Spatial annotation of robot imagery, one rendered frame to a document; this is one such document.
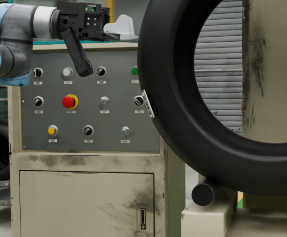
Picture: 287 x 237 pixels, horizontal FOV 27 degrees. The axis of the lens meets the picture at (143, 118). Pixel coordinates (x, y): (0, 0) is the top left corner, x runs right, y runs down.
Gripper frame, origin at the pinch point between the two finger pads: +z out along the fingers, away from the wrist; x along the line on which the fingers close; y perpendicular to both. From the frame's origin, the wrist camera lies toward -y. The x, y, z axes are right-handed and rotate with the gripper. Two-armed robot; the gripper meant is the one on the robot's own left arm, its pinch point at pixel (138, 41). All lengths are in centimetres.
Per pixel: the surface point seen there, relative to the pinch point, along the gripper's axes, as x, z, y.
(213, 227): -12.2, 22.8, -36.6
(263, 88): 24.9, 28.0, -7.7
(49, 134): 60, -43, -32
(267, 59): 24.9, 28.0, -0.2
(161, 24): -11.9, 7.5, 3.1
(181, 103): -12.4, 13.5, -12.3
